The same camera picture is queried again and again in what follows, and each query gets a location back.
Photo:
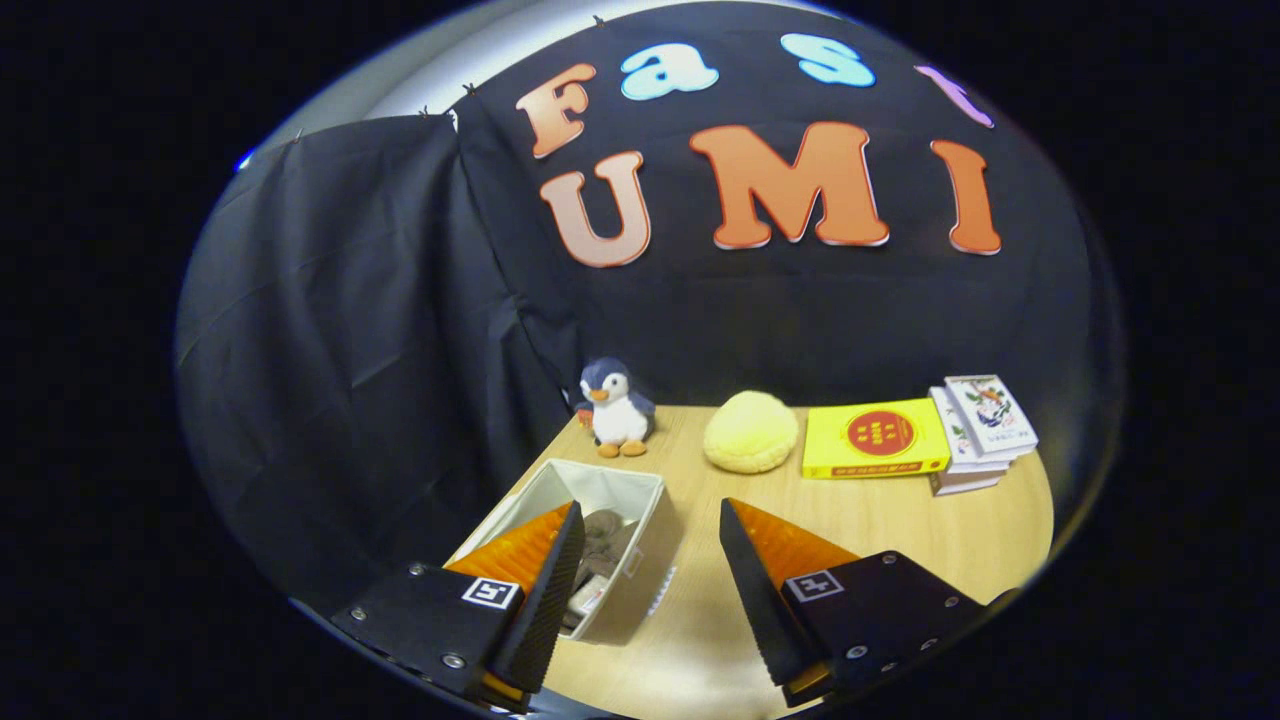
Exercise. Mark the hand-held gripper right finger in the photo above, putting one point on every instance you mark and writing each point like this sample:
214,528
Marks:
760,600

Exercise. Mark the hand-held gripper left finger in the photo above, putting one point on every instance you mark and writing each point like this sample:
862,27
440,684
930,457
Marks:
545,610

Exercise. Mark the beige fabric storage box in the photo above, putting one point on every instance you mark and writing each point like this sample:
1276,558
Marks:
640,560

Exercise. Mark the yellow round plush cushion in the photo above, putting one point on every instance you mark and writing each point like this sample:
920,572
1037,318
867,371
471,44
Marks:
750,432

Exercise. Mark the yellow book with red circle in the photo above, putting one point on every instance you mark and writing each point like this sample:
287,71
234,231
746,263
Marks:
875,438

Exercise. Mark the penguin plush toy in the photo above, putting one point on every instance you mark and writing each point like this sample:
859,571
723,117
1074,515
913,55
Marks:
620,415

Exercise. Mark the dark-spined book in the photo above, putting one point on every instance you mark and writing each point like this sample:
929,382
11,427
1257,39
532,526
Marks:
965,482

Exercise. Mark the illustrated white book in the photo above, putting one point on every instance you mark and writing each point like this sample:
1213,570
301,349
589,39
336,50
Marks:
992,412

